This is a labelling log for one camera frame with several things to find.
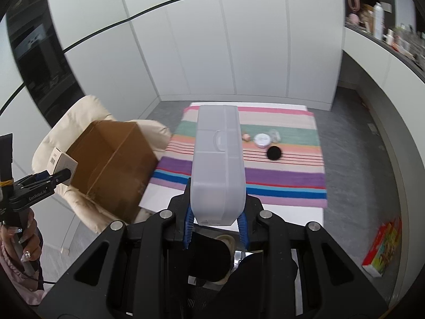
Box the tall white bottle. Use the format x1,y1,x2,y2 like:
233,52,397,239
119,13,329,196
373,3,385,40

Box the small brown shelf carton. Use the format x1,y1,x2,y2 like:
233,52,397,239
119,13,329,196
362,4,377,29

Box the person's left forearm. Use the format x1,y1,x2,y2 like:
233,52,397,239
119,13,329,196
0,237,47,306

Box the person's legs in black pants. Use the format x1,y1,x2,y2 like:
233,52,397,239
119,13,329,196
188,231,299,319

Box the white long cabinet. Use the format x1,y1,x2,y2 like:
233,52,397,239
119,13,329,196
339,23,425,207

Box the person's left hand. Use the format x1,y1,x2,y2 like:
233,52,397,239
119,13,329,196
0,217,43,266

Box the striped colourful cloth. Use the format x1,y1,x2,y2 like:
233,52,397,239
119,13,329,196
148,104,329,208

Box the brown cardboard box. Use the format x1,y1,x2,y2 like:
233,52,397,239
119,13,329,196
66,120,160,225

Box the translucent plastic case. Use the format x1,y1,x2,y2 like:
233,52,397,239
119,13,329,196
190,104,247,226

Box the white built-in wardrobe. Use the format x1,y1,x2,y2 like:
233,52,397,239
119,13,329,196
46,0,346,112

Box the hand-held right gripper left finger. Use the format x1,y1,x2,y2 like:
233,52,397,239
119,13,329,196
43,178,196,319

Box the beige slipper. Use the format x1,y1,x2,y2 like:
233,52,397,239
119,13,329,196
215,234,237,284

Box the cream padded chair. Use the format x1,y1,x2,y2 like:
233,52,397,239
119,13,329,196
32,95,172,235

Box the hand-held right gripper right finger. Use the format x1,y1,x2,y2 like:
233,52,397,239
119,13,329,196
236,191,389,319

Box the colourful flat box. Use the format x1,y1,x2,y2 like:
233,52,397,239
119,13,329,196
361,216,403,278

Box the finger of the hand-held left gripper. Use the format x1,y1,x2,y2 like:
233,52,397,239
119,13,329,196
20,170,52,187
43,168,72,187

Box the small white carton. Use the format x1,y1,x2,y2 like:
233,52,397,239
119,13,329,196
48,147,79,187

